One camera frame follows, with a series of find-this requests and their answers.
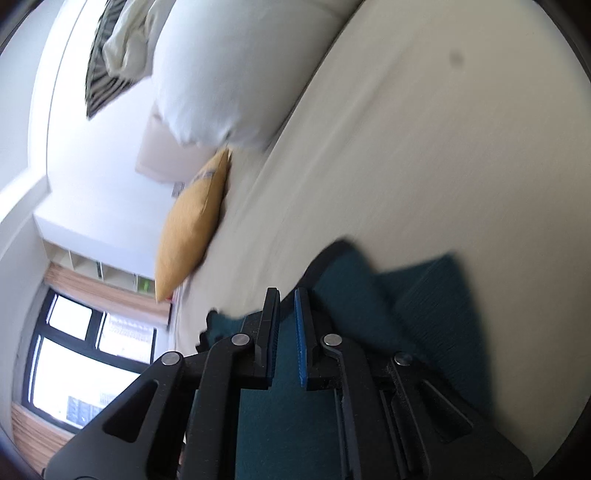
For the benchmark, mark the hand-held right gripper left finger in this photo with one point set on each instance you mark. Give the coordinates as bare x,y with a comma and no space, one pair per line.
269,341

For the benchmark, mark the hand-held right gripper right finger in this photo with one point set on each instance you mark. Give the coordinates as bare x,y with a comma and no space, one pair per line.
302,341

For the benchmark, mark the dark green sweater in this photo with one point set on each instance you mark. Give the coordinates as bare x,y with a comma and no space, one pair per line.
397,314

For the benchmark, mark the yellow pillow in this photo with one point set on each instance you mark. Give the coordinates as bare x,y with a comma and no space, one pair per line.
194,230

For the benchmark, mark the black framed window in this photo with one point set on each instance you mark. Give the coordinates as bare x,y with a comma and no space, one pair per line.
83,350

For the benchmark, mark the beige bed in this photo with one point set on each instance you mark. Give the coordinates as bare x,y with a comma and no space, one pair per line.
415,161

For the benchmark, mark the cream padded headboard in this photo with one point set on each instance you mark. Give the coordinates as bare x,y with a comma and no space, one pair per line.
157,147

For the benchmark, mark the white duvet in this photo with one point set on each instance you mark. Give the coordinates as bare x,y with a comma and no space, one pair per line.
217,69

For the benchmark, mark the zebra striped pillow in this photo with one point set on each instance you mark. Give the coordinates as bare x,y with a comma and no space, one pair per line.
104,64

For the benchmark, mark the wall socket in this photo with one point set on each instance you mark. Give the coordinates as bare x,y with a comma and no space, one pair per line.
178,189

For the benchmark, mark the white wall shelf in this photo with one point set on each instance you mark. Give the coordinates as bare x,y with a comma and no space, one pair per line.
97,267

